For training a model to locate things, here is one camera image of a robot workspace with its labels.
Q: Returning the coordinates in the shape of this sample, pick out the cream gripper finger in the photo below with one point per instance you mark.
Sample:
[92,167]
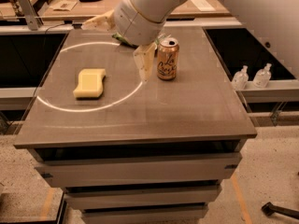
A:
[143,57]
[103,22]

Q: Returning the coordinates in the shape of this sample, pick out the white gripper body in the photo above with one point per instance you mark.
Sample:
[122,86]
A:
[135,21]

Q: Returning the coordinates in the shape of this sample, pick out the yellow sponge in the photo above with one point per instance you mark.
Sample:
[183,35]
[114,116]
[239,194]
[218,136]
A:
[90,83]

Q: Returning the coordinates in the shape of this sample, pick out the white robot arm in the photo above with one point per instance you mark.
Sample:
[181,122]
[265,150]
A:
[275,23]

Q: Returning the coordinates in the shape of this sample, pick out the green jalapeno chip bag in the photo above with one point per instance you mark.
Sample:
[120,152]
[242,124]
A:
[125,42]

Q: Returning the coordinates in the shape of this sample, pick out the orange LaCroix can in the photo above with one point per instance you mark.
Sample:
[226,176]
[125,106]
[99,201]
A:
[167,58]

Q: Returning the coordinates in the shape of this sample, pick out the paper note on desk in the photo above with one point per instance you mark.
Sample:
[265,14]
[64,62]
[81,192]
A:
[64,5]

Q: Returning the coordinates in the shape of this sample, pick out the wooden desk behind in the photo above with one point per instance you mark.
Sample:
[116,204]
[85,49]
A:
[83,11]

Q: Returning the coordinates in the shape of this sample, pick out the white paper sheet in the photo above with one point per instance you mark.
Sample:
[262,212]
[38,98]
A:
[203,5]

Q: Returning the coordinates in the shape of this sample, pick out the grey drawer cabinet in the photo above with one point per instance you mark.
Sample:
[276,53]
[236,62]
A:
[142,151]

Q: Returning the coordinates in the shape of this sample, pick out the clear sanitizer bottle left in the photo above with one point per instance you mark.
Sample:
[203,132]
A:
[240,79]

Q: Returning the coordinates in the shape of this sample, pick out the clear sanitizer bottle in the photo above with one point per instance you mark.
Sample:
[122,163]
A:
[240,79]
[262,77]

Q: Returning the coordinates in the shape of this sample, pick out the clear sanitizer bottle right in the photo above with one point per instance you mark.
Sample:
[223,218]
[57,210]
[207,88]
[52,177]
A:
[262,77]

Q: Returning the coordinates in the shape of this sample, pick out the black chair base leg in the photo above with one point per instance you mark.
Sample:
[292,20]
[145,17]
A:
[269,209]

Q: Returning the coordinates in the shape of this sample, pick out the metal bracket left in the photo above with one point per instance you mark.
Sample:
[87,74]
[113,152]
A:
[28,12]

